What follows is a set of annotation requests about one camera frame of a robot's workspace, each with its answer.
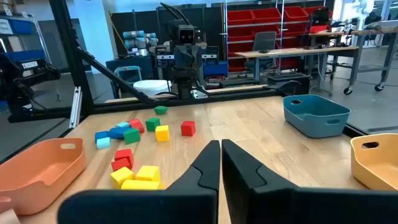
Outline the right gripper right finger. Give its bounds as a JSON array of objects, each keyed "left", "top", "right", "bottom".
[{"left": 221, "top": 138, "right": 398, "bottom": 224}]

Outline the yellow plastic bin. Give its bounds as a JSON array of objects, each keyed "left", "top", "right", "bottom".
[{"left": 350, "top": 133, "right": 398, "bottom": 191}]

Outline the long yellow block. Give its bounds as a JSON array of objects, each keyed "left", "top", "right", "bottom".
[{"left": 120, "top": 179, "right": 164, "bottom": 191}]

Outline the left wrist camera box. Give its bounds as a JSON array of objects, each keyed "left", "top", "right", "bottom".
[{"left": 177, "top": 24, "right": 197, "bottom": 45}]

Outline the silver corner bracket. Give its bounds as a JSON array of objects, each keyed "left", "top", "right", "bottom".
[{"left": 192, "top": 89, "right": 209, "bottom": 100}]

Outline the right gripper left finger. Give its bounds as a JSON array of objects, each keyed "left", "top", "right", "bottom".
[{"left": 57, "top": 139, "right": 221, "bottom": 224}]

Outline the black aluminium table frame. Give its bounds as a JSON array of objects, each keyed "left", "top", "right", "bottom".
[{"left": 0, "top": 0, "right": 371, "bottom": 166}]

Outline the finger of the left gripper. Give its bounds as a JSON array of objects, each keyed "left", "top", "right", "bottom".
[
  {"left": 173, "top": 46, "right": 187, "bottom": 79},
  {"left": 186, "top": 46, "right": 200, "bottom": 79}
]

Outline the yellow wooden block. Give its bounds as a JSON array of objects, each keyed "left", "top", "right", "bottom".
[
  {"left": 135, "top": 165, "right": 161, "bottom": 182},
  {"left": 109, "top": 166, "right": 136, "bottom": 190}
]

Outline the orange plastic bin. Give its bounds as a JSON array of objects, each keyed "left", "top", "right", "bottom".
[{"left": 0, "top": 138, "right": 88, "bottom": 216}]

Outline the red wooden block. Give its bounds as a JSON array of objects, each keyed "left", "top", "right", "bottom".
[
  {"left": 114, "top": 148, "right": 135, "bottom": 169},
  {"left": 111, "top": 157, "right": 132, "bottom": 172},
  {"left": 129, "top": 118, "right": 146, "bottom": 134}
]

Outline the black partition wall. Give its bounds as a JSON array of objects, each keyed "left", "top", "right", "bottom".
[{"left": 110, "top": 5, "right": 228, "bottom": 63}]

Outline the wooden top desk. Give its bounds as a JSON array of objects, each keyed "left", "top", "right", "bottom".
[{"left": 234, "top": 45, "right": 360, "bottom": 91}]

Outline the grey office chair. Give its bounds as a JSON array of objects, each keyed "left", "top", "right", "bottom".
[{"left": 244, "top": 30, "right": 278, "bottom": 82}]

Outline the light blue cube block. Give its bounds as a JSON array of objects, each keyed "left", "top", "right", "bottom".
[{"left": 96, "top": 136, "right": 111, "bottom": 151}]

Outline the teal plastic bin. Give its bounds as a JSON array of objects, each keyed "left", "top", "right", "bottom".
[{"left": 282, "top": 94, "right": 352, "bottom": 139}]

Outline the wheeled workbench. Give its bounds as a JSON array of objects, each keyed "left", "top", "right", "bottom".
[{"left": 341, "top": 19, "right": 398, "bottom": 96}]

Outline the blue plastic crate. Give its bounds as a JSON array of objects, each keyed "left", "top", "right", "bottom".
[{"left": 202, "top": 60, "right": 229, "bottom": 77}]

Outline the blue wooden block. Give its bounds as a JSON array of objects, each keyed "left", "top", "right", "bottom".
[{"left": 94, "top": 130, "right": 110, "bottom": 143}]

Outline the large green cube block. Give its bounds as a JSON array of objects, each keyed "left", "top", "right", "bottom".
[{"left": 123, "top": 128, "right": 142, "bottom": 145}]

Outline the small yellow cube block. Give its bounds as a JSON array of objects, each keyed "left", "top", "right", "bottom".
[{"left": 155, "top": 124, "right": 170, "bottom": 142}]

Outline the small green cube block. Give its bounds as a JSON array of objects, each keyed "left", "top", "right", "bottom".
[{"left": 145, "top": 117, "right": 162, "bottom": 133}]

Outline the shelf rack with red bins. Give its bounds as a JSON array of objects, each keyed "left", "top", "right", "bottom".
[{"left": 224, "top": 0, "right": 334, "bottom": 74}]

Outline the small red cube block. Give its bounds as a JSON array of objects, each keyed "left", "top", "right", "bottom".
[{"left": 180, "top": 120, "right": 197, "bottom": 137}]

